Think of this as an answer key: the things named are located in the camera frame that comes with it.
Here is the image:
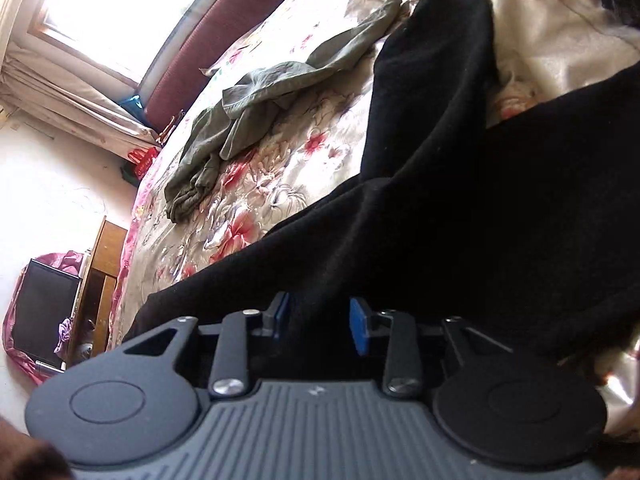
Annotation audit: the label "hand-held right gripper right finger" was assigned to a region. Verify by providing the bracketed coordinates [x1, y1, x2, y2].
[349, 297, 516, 400]

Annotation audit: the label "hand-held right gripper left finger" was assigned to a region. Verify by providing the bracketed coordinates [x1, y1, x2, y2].
[120, 291, 291, 401]

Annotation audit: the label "black pants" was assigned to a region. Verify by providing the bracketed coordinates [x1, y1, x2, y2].
[122, 0, 640, 361]

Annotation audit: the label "olive green pants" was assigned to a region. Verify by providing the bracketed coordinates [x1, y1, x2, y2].
[164, 0, 403, 223]

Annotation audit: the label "floral satin bedspread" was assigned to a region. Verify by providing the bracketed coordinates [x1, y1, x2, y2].
[105, 0, 640, 441]

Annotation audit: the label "wooden nightstand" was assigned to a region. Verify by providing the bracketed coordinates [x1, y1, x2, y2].
[65, 216, 130, 366]

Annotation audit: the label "red paper bag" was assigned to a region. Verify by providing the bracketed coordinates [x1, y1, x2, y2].
[122, 145, 161, 181]

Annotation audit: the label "brown wooden hanger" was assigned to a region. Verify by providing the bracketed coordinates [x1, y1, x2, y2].
[155, 110, 186, 143]

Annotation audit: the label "black monitor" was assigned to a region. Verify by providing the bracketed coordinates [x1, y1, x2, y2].
[10, 259, 83, 368]

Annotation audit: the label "blue bag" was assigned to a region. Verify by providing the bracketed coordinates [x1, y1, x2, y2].
[120, 94, 148, 121]

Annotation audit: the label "beige curtain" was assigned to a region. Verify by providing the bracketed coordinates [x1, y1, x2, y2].
[0, 40, 161, 148]

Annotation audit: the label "window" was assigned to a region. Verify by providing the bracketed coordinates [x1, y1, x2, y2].
[27, 0, 236, 86]

